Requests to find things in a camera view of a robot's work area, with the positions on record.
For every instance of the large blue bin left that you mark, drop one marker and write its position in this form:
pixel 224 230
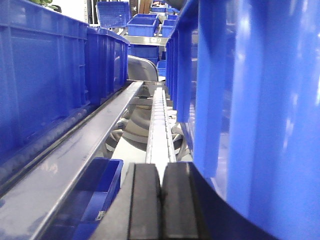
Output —
pixel 42 75

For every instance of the tilted blue bin background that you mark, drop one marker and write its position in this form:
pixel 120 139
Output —
pixel 113 14

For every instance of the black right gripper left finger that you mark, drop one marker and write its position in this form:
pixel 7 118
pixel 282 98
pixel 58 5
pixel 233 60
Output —
pixel 135 214

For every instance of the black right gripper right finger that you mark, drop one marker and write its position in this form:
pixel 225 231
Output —
pixel 192 210

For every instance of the far steel shelf beam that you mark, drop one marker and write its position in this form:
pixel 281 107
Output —
pixel 146 40

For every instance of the white roller track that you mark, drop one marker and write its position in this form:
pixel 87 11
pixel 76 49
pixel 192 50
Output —
pixel 160 147

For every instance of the blue bin on far shelf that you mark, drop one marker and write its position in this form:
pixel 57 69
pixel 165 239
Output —
pixel 143 26

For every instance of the blue bins row right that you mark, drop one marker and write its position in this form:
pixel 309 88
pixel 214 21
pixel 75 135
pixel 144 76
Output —
pixel 172 66

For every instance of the steel shelf rail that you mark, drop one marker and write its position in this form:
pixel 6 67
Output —
pixel 29 207

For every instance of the small blue bin below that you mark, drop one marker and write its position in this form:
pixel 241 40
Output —
pixel 85 206

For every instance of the grey chair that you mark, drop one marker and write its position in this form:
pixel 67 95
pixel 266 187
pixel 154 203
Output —
pixel 141 69

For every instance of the blue plastic bin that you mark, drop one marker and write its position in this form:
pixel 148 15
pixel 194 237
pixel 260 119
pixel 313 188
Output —
pixel 256 116

